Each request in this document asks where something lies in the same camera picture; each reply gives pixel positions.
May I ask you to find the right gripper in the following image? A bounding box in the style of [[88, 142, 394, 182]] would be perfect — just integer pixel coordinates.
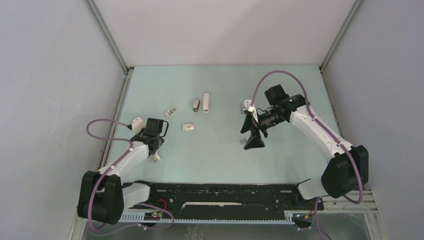
[[240, 109, 285, 151]]

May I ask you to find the small grey stapler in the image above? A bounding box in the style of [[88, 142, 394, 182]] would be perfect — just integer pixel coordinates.
[[192, 99, 201, 113]]

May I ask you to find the white stapler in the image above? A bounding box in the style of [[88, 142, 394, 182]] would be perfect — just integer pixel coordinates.
[[202, 92, 210, 113]]

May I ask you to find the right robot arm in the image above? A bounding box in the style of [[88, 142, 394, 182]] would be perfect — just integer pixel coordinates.
[[240, 85, 369, 209]]

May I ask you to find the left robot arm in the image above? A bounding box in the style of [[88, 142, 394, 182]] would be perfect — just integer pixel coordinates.
[[77, 117, 169, 225]]

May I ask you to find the beige open stapler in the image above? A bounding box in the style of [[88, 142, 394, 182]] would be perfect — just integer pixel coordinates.
[[149, 152, 161, 163]]

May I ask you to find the staple box with barcode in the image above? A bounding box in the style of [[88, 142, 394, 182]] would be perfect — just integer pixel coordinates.
[[164, 106, 178, 117]]

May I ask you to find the white staple box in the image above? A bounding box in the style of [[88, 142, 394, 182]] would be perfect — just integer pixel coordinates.
[[182, 123, 195, 131]]

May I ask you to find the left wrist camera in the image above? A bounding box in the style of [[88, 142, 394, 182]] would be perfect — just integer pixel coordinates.
[[127, 116, 146, 135]]

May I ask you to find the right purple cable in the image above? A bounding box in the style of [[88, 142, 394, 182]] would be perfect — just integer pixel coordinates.
[[251, 70, 364, 240]]

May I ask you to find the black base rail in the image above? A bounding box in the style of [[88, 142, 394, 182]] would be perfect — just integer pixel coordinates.
[[127, 180, 326, 222]]

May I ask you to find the left aluminium frame post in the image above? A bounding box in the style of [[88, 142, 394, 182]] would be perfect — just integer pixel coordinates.
[[83, 0, 134, 169]]

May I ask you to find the aluminium frame post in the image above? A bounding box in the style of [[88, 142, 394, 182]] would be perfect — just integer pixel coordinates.
[[319, 0, 365, 73], [83, 0, 134, 169]]

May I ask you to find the right aluminium frame post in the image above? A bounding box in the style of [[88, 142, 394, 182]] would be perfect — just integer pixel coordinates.
[[319, 0, 365, 73]]

